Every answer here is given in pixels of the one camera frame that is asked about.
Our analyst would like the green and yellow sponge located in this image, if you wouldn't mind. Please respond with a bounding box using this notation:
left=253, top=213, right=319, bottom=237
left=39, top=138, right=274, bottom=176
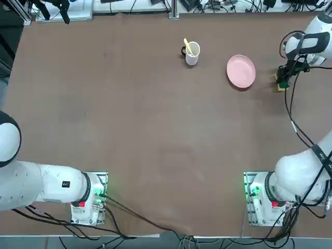
left=273, top=73, right=290, bottom=92

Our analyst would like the yellow spoon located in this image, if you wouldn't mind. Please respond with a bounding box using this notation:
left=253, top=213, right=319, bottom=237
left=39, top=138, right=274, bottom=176
left=183, top=38, right=195, bottom=57

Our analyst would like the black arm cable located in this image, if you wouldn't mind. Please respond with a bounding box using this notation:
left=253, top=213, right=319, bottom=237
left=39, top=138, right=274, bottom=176
left=279, top=30, right=332, bottom=182

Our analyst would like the aluminium frame post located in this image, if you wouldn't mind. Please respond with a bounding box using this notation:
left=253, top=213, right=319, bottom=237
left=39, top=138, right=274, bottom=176
left=169, top=0, right=179, bottom=19

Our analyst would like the black electronic device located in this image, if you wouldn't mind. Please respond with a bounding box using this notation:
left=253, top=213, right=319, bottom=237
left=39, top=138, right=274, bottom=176
left=180, top=0, right=203, bottom=12

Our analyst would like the pink plate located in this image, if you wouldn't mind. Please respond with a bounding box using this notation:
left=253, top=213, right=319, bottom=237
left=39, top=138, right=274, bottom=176
left=226, top=54, right=257, bottom=89

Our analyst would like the aluminium profile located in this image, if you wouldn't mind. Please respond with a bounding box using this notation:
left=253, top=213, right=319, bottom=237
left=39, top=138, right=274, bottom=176
left=15, top=0, right=32, bottom=26

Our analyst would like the white mug with smiley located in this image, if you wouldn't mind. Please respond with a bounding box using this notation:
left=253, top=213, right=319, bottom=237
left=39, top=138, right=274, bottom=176
left=181, top=40, right=201, bottom=66

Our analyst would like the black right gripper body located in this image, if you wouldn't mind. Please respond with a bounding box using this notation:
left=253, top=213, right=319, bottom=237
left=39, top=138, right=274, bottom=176
left=285, top=57, right=310, bottom=77

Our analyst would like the black base cable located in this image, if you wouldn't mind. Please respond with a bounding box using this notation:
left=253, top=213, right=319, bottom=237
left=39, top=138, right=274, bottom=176
left=102, top=193, right=194, bottom=234
left=10, top=203, right=137, bottom=240
left=241, top=202, right=332, bottom=242

